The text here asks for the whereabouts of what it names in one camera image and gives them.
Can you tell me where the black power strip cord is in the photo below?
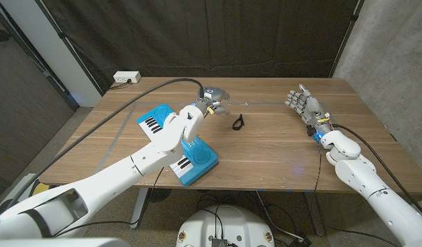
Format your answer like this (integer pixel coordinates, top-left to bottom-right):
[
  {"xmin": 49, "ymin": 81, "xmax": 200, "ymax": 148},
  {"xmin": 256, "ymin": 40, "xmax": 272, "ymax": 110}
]
[{"xmin": 109, "ymin": 78, "xmax": 132, "ymax": 91}]

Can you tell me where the white table leg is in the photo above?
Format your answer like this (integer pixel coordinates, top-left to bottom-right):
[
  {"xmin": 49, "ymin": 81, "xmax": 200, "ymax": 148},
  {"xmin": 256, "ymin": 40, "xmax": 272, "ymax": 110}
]
[{"xmin": 130, "ymin": 187, "xmax": 150, "ymax": 230}]

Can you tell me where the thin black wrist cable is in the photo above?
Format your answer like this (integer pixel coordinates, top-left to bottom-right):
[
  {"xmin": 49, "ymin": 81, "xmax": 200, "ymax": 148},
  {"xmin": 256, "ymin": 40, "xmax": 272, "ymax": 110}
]
[
  {"xmin": 51, "ymin": 167, "xmax": 165, "ymax": 238},
  {"xmin": 312, "ymin": 140, "xmax": 395, "ymax": 247}
]

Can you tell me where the black round floor disc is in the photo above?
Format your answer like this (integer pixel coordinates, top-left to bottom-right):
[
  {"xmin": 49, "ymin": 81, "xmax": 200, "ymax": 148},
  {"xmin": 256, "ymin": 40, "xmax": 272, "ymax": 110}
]
[{"xmin": 147, "ymin": 187, "xmax": 172, "ymax": 203}]

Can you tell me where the black power adapter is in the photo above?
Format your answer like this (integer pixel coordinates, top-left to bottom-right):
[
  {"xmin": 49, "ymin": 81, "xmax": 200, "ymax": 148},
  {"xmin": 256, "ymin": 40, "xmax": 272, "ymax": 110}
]
[{"xmin": 288, "ymin": 235, "xmax": 313, "ymax": 247}]

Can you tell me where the black backdrop curtain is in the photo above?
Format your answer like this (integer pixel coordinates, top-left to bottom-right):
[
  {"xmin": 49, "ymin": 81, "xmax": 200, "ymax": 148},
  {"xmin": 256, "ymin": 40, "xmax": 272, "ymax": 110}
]
[{"xmin": 35, "ymin": 0, "xmax": 364, "ymax": 95}]

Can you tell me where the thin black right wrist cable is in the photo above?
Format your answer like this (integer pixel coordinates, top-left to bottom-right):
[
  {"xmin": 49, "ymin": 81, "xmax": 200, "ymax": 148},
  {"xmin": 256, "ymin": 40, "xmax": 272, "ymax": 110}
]
[{"xmin": 312, "ymin": 140, "xmax": 395, "ymax": 247}]

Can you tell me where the white power strip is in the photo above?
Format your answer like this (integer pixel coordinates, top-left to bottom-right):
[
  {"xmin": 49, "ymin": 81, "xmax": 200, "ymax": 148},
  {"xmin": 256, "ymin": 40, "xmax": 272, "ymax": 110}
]
[{"xmin": 113, "ymin": 71, "xmax": 142, "ymax": 84}]

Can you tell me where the black backdrop stand pole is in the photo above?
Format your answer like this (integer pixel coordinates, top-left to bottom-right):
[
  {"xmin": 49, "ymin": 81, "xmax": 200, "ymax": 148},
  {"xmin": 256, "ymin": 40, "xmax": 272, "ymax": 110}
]
[
  {"xmin": 329, "ymin": 0, "xmax": 364, "ymax": 79},
  {"xmin": 34, "ymin": 0, "xmax": 105, "ymax": 97}
]

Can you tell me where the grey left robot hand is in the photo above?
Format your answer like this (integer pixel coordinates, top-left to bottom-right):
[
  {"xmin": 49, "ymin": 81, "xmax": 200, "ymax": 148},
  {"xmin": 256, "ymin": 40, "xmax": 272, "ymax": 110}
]
[{"xmin": 196, "ymin": 86, "xmax": 231, "ymax": 117}]

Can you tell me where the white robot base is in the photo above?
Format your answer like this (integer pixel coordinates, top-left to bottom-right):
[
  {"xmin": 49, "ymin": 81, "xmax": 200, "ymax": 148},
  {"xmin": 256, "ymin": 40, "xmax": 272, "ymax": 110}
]
[{"xmin": 176, "ymin": 204, "xmax": 276, "ymax": 247}]

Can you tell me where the thin black left wrist cable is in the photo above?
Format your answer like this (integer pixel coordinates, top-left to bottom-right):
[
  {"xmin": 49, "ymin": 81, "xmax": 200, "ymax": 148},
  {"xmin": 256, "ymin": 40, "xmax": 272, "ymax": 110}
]
[{"xmin": 51, "ymin": 167, "xmax": 165, "ymax": 238}]

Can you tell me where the white robot chest cover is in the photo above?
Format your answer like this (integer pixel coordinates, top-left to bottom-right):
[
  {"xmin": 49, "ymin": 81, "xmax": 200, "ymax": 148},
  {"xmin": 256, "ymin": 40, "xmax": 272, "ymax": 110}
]
[{"xmin": 0, "ymin": 237, "xmax": 131, "ymax": 247}]

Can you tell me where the yellow and black floor pad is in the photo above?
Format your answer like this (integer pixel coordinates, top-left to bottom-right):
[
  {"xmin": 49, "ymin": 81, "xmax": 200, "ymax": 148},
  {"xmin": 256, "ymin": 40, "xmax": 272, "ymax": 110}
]
[{"xmin": 28, "ymin": 180, "xmax": 60, "ymax": 200}]

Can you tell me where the grey table leg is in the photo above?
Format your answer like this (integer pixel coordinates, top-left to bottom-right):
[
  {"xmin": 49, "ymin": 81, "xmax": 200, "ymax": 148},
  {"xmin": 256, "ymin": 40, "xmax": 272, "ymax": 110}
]
[{"xmin": 303, "ymin": 191, "xmax": 327, "ymax": 237}]

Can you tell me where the black torso cable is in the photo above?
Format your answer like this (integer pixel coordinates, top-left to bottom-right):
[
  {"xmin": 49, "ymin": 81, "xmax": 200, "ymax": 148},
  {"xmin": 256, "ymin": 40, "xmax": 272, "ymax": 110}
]
[{"xmin": 196, "ymin": 198, "xmax": 225, "ymax": 239}]

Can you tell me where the white floor board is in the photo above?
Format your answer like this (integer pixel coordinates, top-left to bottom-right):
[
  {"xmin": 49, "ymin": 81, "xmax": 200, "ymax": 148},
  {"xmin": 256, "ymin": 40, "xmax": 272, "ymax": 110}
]
[{"xmin": 0, "ymin": 173, "xmax": 42, "ymax": 207}]

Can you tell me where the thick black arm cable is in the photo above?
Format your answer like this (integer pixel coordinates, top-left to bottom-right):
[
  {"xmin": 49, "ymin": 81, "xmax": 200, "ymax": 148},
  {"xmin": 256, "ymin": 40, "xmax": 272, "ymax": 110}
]
[
  {"xmin": 4, "ymin": 78, "xmax": 205, "ymax": 210},
  {"xmin": 332, "ymin": 123, "xmax": 422, "ymax": 221}
]

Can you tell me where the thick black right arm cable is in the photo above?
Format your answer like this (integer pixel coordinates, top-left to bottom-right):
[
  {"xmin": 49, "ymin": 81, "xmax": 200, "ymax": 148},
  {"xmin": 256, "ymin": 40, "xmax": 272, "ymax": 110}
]
[{"xmin": 332, "ymin": 123, "xmax": 422, "ymax": 221}]

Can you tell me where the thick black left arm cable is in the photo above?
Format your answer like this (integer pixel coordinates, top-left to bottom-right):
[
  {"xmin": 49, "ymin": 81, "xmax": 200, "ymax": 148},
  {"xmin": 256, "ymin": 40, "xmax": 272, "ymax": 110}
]
[{"xmin": 4, "ymin": 78, "xmax": 205, "ymax": 210}]

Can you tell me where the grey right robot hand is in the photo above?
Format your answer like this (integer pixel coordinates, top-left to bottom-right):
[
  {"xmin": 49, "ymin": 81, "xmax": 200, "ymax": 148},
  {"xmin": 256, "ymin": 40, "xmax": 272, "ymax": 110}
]
[{"xmin": 285, "ymin": 84, "xmax": 333, "ymax": 137}]

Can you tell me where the white floor cable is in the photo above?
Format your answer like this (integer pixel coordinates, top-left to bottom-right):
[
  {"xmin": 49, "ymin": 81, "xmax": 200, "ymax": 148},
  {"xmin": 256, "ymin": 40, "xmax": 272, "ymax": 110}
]
[{"xmin": 255, "ymin": 191, "xmax": 303, "ymax": 241}]

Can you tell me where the blue toy piano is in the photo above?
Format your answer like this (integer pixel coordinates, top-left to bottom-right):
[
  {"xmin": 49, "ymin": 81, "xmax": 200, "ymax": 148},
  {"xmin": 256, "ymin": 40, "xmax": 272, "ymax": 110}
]
[{"xmin": 137, "ymin": 104, "xmax": 219, "ymax": 187}]

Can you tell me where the black velcro strap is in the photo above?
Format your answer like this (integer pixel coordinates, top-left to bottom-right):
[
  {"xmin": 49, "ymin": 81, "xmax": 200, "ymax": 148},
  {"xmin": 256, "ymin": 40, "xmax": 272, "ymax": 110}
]
[{"xmin": 232, "ymin": 113, "xmax": 245, "ymax": 132}]

